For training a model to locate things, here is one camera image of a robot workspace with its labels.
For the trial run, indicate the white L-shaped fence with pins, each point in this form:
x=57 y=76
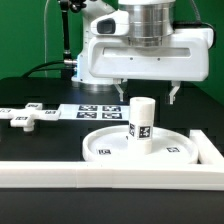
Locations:
x=207 y=174

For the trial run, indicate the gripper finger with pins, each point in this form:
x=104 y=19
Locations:
x=175 y=86
x=120 y=87

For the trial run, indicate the white marker sheet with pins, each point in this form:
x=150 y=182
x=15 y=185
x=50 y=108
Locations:
x=94 y=112

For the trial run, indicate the white cross-shaped table base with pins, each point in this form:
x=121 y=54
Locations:
x=26 y=117

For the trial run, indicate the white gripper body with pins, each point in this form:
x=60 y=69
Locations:
x=181 y=56

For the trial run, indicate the white round table top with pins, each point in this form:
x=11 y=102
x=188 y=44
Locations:
x=115 y=145

